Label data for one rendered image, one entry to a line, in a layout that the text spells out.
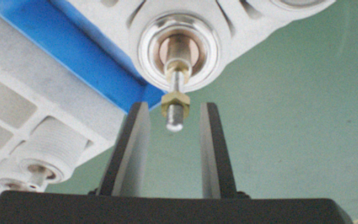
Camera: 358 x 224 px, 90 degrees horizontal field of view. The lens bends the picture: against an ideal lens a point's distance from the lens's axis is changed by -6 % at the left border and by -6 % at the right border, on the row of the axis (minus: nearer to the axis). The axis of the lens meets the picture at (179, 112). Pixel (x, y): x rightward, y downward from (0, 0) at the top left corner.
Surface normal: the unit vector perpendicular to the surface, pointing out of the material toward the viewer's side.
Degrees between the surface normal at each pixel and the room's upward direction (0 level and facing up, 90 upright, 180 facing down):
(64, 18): 88
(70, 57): 88
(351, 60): 0
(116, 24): 0
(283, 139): 0
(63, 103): 90
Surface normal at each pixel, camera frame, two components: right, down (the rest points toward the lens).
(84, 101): 0.79, -0.44
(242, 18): -0.03, 0.67
